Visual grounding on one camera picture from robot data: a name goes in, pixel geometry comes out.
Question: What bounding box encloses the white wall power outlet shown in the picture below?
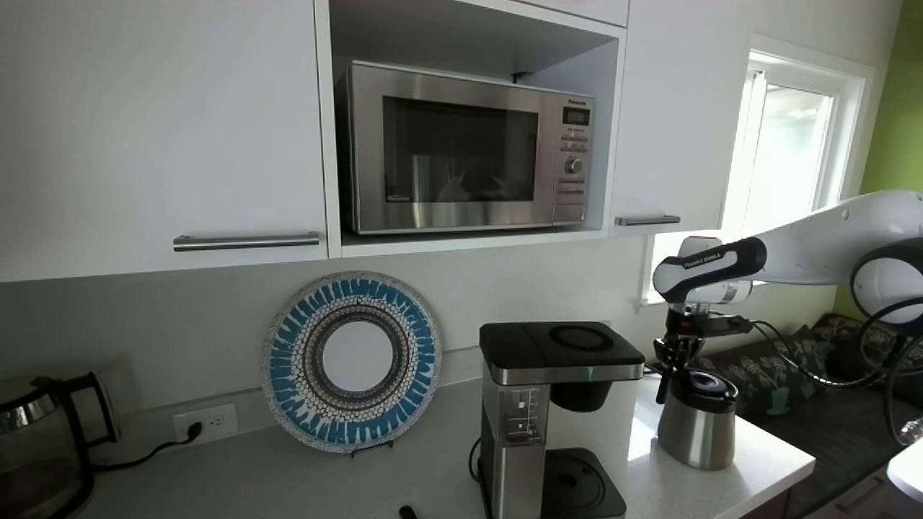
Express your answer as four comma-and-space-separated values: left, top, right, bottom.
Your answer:
174, 402, 236, 443

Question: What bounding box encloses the black kettle power cord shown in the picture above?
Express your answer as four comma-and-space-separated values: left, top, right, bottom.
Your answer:
88, 417, 209, 476

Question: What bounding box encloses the left cabinet steel handle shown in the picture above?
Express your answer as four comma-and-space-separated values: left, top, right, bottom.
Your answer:
174, 229, 323, 252

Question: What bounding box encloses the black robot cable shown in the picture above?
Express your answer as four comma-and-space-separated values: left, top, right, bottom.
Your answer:
748, 293, 923, 443

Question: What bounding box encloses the black steel coffee maker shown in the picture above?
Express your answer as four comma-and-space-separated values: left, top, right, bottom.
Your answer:
477, 319, 643, 519

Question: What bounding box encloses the blue patterned decorative plate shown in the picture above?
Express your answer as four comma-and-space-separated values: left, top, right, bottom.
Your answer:
264, 270, 441, 454

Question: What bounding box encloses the cabinet steel handle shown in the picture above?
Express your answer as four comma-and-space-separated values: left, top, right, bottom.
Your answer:
174, 229, 323, 252
614, 213, 682, 228

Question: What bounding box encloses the white left upper cabinet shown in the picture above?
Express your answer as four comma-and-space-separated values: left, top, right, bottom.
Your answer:
0, 0, 326, 281

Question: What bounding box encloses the right cabinet steel handle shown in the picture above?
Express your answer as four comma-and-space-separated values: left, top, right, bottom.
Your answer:
614, 213, 682, 228

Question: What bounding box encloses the stainless steel microwave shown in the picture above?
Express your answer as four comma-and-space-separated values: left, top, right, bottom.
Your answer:
346, 61, 593, 236

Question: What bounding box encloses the stainless steel coffee jar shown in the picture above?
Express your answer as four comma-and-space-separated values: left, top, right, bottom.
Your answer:
658, 368, 738, 470

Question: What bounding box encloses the white cabinet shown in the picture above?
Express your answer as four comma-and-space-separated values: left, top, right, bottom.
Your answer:
0, 0, 326, 281
613, 0, 754, 229

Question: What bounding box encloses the white right upper cabinet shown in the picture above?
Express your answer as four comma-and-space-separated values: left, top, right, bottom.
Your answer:
613, 0, 754, 229

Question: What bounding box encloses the white framed window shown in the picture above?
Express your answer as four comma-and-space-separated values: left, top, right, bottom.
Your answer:
634, 35, 880, 309

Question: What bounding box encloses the glass electric kettle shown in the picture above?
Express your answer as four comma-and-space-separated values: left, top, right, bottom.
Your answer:
0, 372, 117, 519

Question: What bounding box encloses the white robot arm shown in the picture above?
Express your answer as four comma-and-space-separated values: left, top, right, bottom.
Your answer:
652, 190, 923, 399

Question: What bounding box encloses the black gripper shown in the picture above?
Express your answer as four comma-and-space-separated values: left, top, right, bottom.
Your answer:
655, 309, 754, 402

